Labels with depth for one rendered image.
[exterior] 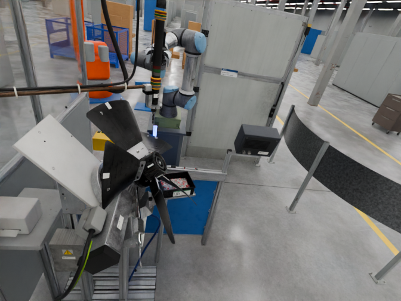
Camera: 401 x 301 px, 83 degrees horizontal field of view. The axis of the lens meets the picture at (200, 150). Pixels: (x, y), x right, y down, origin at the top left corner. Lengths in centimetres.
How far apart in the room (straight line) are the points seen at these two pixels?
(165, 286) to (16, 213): 123
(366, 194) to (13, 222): 253
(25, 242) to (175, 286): 117
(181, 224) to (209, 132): 150
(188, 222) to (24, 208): 123
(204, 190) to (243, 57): 171
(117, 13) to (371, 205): 843
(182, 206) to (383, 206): 173
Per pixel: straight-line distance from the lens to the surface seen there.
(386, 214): 259
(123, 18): 901
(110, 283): 201
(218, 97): 297
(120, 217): 97
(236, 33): 285
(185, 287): 209
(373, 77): 1111
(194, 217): 203
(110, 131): 107
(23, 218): 127
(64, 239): 130
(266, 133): 158
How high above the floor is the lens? 185
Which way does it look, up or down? 31 degrees down
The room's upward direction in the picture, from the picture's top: 12 degrees clockwise
